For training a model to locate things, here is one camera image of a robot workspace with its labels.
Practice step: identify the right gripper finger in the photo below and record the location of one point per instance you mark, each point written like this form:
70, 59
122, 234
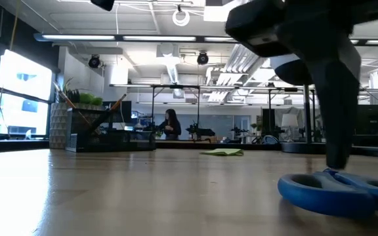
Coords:
344, 114
328, 108

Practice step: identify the orange pencil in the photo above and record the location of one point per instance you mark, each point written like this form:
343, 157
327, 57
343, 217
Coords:
66, 97
118, 102

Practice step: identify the yellow-green sticky note pad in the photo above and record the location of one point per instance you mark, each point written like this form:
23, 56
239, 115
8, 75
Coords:
223, 152

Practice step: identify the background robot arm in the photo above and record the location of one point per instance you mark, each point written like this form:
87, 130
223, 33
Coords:
202, 132

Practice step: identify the black mesh desk organizer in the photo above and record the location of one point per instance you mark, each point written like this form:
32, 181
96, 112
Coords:
110, 141

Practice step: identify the large black monitor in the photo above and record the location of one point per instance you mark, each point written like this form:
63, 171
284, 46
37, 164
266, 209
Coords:
376, 119

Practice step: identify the small white table lamp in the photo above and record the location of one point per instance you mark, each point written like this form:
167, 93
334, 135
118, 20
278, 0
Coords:
289, 120

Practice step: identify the globe table lamp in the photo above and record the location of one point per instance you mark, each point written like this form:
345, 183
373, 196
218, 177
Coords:
290, 73

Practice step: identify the round black ceiling fixture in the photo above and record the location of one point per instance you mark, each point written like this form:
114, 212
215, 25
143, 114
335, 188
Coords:
94, 61
202, 58

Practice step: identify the arched dark chair back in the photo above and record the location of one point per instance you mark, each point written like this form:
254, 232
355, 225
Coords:
270, 140

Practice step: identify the small black monitor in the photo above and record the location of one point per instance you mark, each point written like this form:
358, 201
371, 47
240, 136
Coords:
125, 114

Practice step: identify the potted plant white patterned pot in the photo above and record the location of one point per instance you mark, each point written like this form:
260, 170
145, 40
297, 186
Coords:
57, 124

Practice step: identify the person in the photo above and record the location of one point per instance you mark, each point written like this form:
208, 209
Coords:
170, 126

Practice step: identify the white ceiling duct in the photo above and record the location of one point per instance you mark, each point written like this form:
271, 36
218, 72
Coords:
172, 72

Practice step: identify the black background workstation frame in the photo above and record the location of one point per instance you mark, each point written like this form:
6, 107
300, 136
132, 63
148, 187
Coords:
176, 86

